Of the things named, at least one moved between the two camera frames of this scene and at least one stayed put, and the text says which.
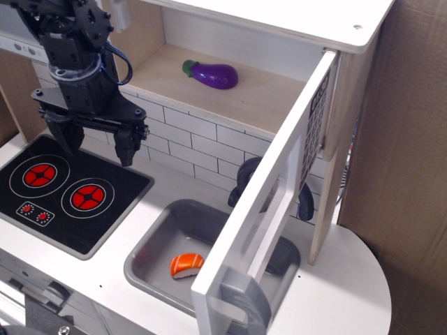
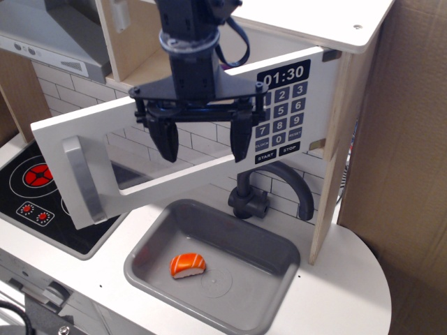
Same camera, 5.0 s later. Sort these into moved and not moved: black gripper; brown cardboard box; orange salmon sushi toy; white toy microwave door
Moved: black gripper; white toy microwave door
Not moved: brown cardboard box; orange salmon sushi toy
